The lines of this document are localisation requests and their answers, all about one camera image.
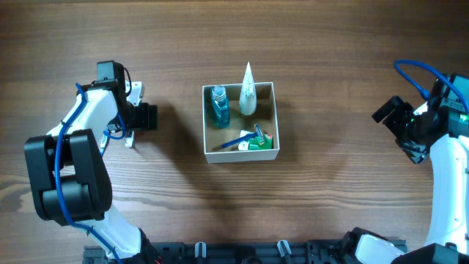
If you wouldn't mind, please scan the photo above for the teal toothpaste tube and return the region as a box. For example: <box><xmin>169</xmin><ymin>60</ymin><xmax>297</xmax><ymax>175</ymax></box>
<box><xmin>125</xmin><ymin>131</ymin><xmax>135</xmax><ymax>148</ymax></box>

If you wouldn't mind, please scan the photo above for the white lotion tube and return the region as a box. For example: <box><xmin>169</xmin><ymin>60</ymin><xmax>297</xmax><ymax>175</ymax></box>
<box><xmin>239</xmin><ymin>62</ymin><xmax>257</xmax><ymax>116</ymax></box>

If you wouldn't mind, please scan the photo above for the blue white toothbrush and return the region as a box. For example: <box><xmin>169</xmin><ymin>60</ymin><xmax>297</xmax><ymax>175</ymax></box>
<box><xmin>100</xmin><ymin>133</ymin><xmax>109</xmax><ymax>155</ymax></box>

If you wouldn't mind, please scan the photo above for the blue mouthwash bottle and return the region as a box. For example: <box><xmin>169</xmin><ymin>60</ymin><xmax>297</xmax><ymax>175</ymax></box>
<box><xmin>210</xmin><ymin>86</ymin><xmax>230</xmax><ymax>128</ymax></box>

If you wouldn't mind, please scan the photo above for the white cardboard box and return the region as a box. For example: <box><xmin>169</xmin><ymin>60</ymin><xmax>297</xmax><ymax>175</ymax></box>
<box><xmin>202</xmin><ymin>82</ymin><xmax>280</xmax><ymax>164</ymax></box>

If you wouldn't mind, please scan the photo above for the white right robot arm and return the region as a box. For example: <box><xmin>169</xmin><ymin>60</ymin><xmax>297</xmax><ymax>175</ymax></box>
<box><xmin>341</xmin><ymin>73</ymin><xmax>468</xmax><ymax>263</ymax></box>

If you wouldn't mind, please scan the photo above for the green soap box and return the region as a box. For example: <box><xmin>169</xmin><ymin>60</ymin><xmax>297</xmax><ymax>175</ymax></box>
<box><xmin>237</xmin><ymin>134</ymin><xmax>273</xmax><ymax>151</ymax></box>

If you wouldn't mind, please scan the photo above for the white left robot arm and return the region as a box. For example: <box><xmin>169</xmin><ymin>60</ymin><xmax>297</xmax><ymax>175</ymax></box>
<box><xmin>24</xmin><ymin>60</ymin><xmax>163</xmax><ymax>263</ymax></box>

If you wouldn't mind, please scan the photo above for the blue disposable razor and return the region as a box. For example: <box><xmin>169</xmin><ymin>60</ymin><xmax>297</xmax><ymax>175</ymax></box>
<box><xmin>221</xmin><ymin>124</ymin><xmax>265</xmax><ymax>149</ymax></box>

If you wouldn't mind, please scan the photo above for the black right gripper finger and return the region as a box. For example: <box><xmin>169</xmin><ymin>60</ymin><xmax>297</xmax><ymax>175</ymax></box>
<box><xmin>396</xmin><ymin>139</ymin><xmax>429</xmax><ymax>164</ymax></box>
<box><xmin>372</xmin><ymin>95</ymin><xmax>404</xmax><ymax>123</ymax></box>

